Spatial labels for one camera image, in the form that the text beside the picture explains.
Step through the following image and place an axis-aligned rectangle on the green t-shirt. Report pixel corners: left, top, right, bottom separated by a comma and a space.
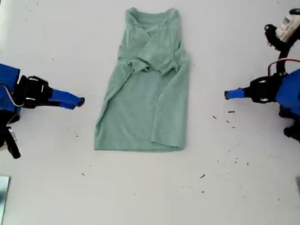
93, 5, 194, 154

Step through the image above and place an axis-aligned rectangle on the red and white wire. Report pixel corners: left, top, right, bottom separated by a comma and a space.
0, 79, 27, 108

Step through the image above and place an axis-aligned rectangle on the black camera stalk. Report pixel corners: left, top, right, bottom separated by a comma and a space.
4, 127, 23, 160
276, 42, 293, 74

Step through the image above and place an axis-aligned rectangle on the black camera box white label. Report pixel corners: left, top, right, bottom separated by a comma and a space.
264, 7, 300, 52

